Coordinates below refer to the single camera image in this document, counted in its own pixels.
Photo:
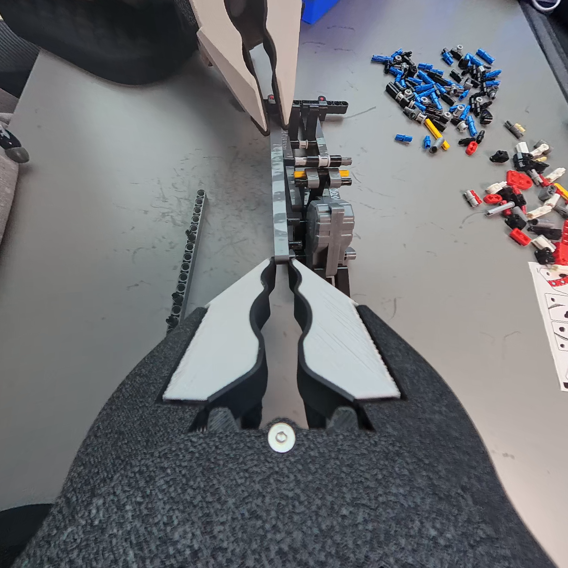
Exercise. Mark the black desk mat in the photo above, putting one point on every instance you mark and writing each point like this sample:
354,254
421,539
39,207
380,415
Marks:
550,40

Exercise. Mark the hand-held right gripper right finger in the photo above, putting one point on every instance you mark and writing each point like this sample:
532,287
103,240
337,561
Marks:
346,355

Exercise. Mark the pile of toy brick pieces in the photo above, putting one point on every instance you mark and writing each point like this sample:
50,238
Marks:
528,204

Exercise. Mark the blue bin with brick pieces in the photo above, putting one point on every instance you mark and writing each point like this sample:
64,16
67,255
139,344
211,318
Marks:
319,11

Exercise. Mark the long grey beam with pins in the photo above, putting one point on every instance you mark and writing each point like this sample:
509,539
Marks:
191,257

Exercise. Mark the black tan connector piece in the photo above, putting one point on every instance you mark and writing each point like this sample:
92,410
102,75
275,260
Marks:
514,128

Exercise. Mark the yellow axle rod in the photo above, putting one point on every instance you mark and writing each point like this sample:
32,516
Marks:
437,133

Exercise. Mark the long grey perforated beam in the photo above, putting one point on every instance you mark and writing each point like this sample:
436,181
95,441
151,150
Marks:
279,199

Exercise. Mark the pile of blue black pins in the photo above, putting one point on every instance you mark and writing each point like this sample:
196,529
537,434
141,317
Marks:
439,88

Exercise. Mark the toy truck chassis assembly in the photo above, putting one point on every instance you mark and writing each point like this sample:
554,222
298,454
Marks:
330,230

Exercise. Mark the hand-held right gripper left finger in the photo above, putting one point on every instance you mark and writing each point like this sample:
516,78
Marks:
213,355

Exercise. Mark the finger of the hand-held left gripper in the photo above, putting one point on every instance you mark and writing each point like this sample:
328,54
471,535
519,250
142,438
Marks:
286,44
226,57

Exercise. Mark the white sticker sheet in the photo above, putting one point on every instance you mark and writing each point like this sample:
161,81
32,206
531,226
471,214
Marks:
554,319

